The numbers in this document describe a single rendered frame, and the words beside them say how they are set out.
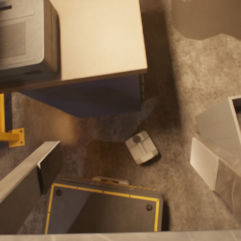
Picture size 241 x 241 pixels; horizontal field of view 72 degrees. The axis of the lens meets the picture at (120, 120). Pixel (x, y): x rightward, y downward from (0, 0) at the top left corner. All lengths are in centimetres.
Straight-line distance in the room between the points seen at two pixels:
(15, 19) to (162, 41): 126
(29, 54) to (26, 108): 129
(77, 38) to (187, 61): 116
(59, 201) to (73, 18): 98
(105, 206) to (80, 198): 16
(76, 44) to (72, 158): 110
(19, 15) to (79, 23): 14
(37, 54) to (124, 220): 94
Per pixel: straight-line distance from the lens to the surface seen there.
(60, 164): 17
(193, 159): 17
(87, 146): 141
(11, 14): 54
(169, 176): 137
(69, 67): 47
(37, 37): 46
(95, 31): 50
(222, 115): 96
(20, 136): 170
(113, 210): 110
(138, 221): 110
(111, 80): 62
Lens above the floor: 133
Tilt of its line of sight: 78 degrees down
